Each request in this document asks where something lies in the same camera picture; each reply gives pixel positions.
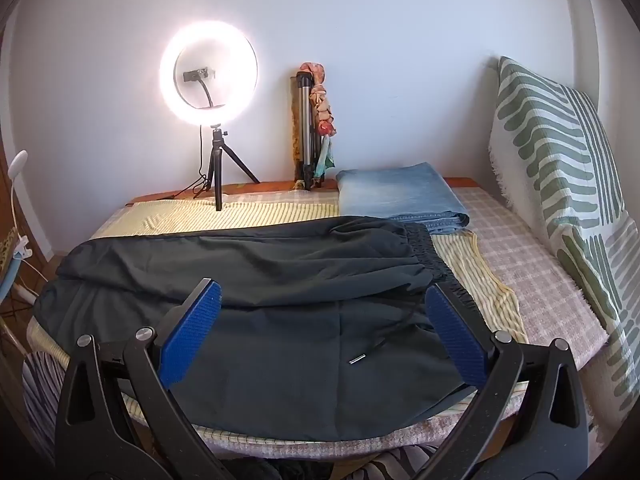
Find small black tripod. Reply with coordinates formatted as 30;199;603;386
197;124;262;212

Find white ring light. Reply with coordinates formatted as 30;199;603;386
159;20;260;126

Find yellow striped blanket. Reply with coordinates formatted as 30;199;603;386
25;195;531;446

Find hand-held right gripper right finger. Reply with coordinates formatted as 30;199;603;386
424;282;601;480

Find white gooseneck clip lamp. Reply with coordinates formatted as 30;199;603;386
7;150;37;306

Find green patterned white pillow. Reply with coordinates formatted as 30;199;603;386
487;56;640;411

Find orange wooden bed frame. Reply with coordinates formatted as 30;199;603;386
125;176;488;206

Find folded silver tripod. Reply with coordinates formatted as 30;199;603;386
289;72;326;192

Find folded blue jeans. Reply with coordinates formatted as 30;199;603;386
335;162;471;236

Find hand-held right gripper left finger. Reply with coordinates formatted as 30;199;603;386
54;277;236;480

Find black pants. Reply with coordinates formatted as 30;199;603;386
31;215;488;443

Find black gooseneck phone holder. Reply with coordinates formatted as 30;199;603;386
181;66;228;110

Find colourful knotted scarf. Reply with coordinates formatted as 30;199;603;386
300;61;337;181

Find black ring light cable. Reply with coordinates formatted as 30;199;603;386
170;125;210;199

